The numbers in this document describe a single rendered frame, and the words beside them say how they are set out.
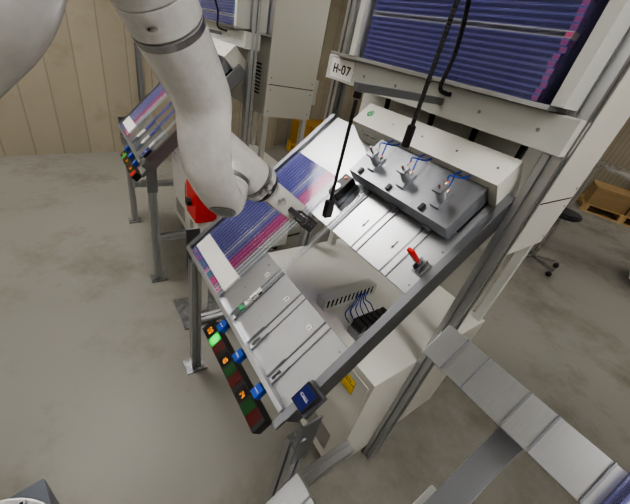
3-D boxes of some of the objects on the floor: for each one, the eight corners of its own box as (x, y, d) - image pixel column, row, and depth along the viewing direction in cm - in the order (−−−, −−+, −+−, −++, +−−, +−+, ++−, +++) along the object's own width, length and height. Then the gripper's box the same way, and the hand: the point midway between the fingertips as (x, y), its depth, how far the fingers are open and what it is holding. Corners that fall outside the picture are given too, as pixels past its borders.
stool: (559, 265, 336) (598, 217, 304) (546, 281, 300) (587, 228, 268) (510, 240, 365) (540, 193, 333) (492, 252, 329) (524, 201, 298)
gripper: (233, 180, 74) (278, 213, 88) (267, 215, 63) (312, 247, 77) (253, 156, 74) (295, 193, 87) (291, 187, 63) (332, 224, 76)
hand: (301, 216), depth 81 cm, fingers open, 8 cm apart
